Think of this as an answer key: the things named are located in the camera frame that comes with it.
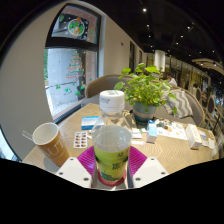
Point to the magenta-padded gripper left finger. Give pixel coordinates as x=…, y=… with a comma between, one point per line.
x=75, y=171

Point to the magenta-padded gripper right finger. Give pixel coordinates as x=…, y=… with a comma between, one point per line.
x=150, y=171

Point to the clear green-labelled drink bottle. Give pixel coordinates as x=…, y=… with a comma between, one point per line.
x=111, y=150

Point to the pill blister pack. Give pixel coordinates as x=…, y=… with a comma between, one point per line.
x=80, y=139

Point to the brown paper cup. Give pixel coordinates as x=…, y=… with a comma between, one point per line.
x=53, y=146

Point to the small light blue box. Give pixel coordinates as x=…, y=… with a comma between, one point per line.
x=152, y=132

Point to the printed white leaflet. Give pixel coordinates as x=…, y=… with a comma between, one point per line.
x=173, y=130

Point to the blue and white card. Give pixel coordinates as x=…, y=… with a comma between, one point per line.
x=88, y=122

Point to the translucent drink stirrer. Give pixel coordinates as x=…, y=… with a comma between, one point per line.
x=27, y=135

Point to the grey chevron pillow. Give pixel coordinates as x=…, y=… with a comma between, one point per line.
x=182, y=103

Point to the green potted plant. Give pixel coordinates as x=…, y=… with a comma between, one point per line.
x=146, y=88

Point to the group of dining chairs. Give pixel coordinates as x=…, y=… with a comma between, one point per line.
x=210, y=103

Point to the grey curved sofa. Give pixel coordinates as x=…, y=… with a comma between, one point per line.
x=103, y=85

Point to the window with festive decals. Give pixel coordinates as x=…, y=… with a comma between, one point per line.
x=65, y=80

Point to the person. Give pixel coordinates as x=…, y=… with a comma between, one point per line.
x=172, y=81

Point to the group of ceiling lights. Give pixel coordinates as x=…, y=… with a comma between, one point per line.
x=144, y=10

